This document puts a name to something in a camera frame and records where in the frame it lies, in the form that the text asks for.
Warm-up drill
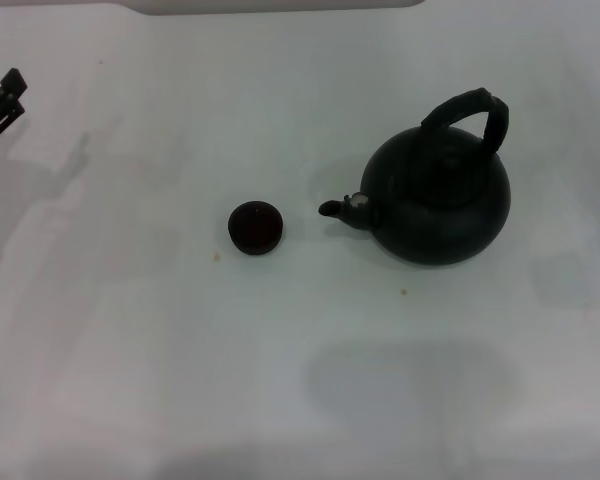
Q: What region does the small black teacup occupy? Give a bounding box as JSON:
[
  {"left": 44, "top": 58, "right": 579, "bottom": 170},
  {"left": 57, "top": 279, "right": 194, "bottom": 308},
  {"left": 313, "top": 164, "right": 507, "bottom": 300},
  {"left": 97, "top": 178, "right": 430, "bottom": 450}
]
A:
[{"left": 227, "top": 199, "right": 285, "bottom": 258}]

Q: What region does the black round teapot with handle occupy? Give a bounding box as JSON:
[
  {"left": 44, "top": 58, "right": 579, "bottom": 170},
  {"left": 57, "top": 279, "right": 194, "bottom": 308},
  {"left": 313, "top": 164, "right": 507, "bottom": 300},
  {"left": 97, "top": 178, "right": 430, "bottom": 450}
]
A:
[{"left": 318, "top": 87, "right": 512, "bottom": 267}]

